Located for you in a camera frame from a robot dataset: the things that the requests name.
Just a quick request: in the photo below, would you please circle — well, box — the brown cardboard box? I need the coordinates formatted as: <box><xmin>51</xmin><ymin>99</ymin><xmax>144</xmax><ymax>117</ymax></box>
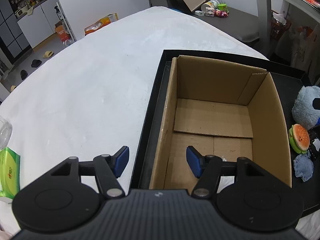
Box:
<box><xmin>149</xmin><ymin>55</ymin><xmax>292</xmax><ymax>190</ymax></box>

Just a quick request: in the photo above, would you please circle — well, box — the grey plush toy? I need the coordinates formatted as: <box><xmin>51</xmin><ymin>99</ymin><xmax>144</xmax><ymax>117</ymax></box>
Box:
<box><xmin>292</xmin><ymin>86</ymin><xmax>319</xmax><ymax>130</ymax></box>

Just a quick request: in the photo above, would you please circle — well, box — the blue denim soft piece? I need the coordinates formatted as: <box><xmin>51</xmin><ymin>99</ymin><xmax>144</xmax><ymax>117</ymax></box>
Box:
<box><xmin>293</xmin><ymin>152</ymin><xmax>313</xmax><ymax>182</ymax></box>

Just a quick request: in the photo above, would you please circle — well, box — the hamburger plush toy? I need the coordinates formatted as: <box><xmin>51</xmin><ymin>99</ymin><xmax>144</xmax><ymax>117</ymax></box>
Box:
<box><xmin>289</xmin><ymin>124</ymin><xmax>310</xmax><ymax>154</ymax></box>

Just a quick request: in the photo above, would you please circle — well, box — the green tissue pack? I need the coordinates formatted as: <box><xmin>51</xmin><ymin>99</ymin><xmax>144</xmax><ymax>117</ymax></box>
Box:
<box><xmin>0</xmin><ymin>147</ymin><xmax>20</xmax><ymax>204</ymax></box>

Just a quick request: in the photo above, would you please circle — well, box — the black plastic tray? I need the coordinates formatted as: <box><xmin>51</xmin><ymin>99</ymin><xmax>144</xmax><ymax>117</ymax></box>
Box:
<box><xmin>131</xmin><ymin>50</ymin><xmax>319</xmax><ymax>215</ymax></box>

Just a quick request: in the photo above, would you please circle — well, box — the yellow slipper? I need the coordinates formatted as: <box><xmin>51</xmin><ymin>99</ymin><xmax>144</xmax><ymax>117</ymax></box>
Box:
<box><xmin>43</xmin><ymin>51</ymin><xmax>54</xmax><ymax>59</ymax></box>

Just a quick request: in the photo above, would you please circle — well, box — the orange paper bag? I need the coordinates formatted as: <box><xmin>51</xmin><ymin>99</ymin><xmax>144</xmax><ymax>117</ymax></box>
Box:
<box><xmin>55</xmin><ymin>24</ymin><xmax>71</xmax><ymax>42</ymax></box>

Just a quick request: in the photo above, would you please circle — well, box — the orange cardboard box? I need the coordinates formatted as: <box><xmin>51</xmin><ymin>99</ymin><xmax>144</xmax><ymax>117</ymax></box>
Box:
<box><xmin>84</xmin><ymin>13</ymin><xmax>118</xmax><ymax>36</ymax></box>

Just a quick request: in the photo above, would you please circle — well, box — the red doll toy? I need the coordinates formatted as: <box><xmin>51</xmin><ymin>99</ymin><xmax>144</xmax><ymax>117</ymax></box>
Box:
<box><xmin>215</xmin><ymin>9</ymin><xmax>228</xmax><ymax>18</ymax></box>

